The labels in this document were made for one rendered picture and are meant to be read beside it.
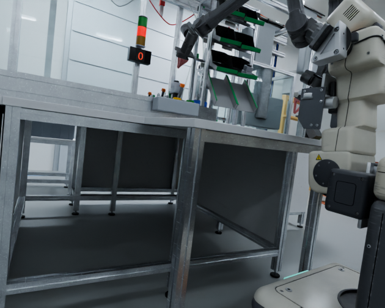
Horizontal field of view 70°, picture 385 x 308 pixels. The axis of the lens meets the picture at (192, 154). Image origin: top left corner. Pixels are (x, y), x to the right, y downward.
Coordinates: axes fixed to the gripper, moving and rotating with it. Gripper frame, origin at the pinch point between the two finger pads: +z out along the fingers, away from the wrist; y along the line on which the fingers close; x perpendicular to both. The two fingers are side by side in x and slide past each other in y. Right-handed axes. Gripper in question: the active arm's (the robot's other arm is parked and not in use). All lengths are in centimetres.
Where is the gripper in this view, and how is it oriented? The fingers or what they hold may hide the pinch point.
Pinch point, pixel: (178, 66)
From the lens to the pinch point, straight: 158.2
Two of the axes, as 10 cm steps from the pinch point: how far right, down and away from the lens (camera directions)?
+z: -4.2, 6.7, 6.2
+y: -8.7, -0.9, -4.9
